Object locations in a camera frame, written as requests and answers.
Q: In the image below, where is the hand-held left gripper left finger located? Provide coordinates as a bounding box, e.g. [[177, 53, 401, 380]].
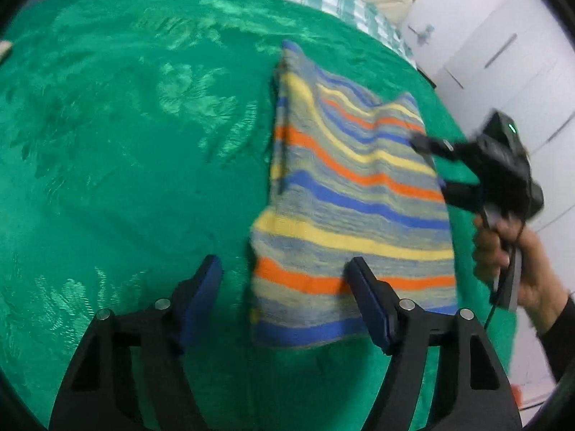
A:
[[49, 254, 224, 431]]

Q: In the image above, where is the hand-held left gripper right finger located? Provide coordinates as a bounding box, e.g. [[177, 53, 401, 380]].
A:
[[344, 257, 524, 431]]

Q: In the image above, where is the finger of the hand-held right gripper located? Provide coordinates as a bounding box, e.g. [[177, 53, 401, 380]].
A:
[[410, 132, 478, 164], [438, 179, 485, 213]]

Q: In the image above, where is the striped knitted sweater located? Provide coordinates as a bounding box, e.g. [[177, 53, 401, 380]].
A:
[[248, 40, 460, 350]]

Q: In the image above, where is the person's right forearm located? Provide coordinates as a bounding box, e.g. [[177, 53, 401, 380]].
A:
[[534, 295, 575, 384]]

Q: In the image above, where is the person's right hand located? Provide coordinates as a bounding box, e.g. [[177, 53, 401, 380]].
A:
[[473, 213, 572, 326]]

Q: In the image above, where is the white wardrobe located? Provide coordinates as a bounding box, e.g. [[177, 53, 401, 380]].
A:
[[404, 0, 575, 414]]

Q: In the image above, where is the green fleece blanket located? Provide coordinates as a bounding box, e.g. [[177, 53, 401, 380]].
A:
[[0, 0, 517, 431]]

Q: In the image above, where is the grey wardrobe handle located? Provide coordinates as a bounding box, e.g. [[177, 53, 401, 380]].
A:
[[486, 33, 518, 66], [545, 112, 575, 143]]

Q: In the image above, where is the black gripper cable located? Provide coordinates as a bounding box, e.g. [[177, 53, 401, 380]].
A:
[[484, 215, 527, 329]]

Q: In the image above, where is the grey wall hook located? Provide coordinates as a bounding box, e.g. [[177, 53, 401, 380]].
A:
[[408, 24, 436, 46]]

